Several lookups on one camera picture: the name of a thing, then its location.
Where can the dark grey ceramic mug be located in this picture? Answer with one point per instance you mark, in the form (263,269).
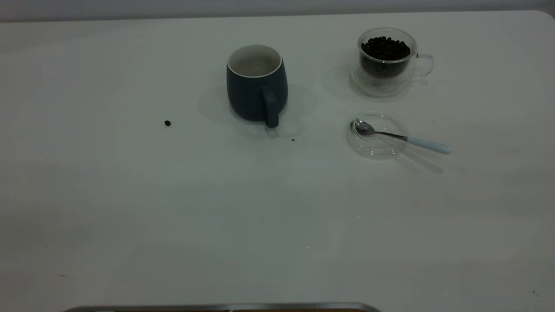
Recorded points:
(251,95)

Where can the pile of coffee beans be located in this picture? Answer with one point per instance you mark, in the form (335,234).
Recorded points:
(385,52)

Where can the clear glass saucer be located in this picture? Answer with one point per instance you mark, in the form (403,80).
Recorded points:
(375,149)

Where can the clear double-wall glass cup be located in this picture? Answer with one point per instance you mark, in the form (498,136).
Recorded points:
(368,84)

